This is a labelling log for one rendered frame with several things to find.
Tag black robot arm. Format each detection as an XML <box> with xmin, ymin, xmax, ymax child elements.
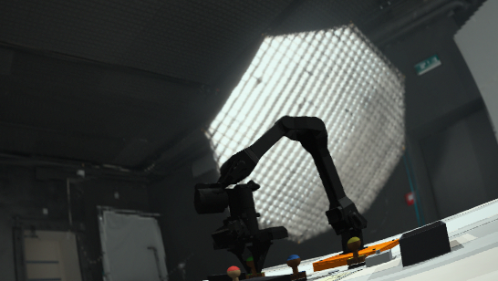
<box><xmin>193</xmin><ymin>115</ymin><xmax>368</xmax><ymax>255</ymax></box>

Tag red and brown rubber stamp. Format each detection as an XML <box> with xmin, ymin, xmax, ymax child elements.
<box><xmin>227</xmin><ymin>265</ymin><xmax>241</xmax><ymax>281</ymax></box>

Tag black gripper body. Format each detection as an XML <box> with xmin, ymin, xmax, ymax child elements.
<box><xmin>213</xmin><ymin>208</ymin><xmax>288</xmax><ymax>250</ymax></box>

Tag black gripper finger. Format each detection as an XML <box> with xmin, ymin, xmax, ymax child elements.
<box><xmin>226</xmin><ymin>246</ymin><xmax>253</xmax><ymax>274</ymax></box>
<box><xmin>247</xmin><ymin>242</ymin><xmax>274</xmax><ymax>273</ymax></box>

